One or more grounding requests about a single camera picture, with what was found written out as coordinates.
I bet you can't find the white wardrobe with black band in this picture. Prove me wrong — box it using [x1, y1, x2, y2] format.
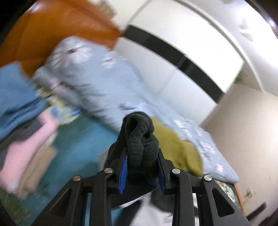
[113, 0, 246, 107]

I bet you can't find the wooden carved headboard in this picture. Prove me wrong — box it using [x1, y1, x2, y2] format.
[0, 0, 122, 77]

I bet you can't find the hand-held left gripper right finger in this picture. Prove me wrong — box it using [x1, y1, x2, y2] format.
[157, 149, 251, 226]

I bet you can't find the stack of folded clothes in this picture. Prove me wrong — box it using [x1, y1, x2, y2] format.
[0, 113, 59, 194]

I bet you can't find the olive green knit sweater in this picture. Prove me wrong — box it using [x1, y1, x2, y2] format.
[150, 116, 204, 177]

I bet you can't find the green potted plant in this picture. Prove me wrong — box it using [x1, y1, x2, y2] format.
[234, 71, 246, 85]

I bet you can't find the teal floral bed blanket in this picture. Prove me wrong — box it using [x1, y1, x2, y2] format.
[0, 87, 239, 226]

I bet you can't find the dark object on floor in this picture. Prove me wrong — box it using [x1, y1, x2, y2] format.
[246, 203, 267, 220]

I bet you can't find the light blue floral quilt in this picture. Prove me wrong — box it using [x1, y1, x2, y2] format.
[32, 37, 239, 183]

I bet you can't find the dark grey and white fleece garment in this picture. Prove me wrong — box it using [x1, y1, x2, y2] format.
[99, 111, 199, 226]

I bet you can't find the wooden bed frame edge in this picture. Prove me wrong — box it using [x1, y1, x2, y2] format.
[233, 184, 246, 215]

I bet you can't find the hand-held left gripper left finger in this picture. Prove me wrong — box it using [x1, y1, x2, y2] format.
[31, 149, 128, 226]

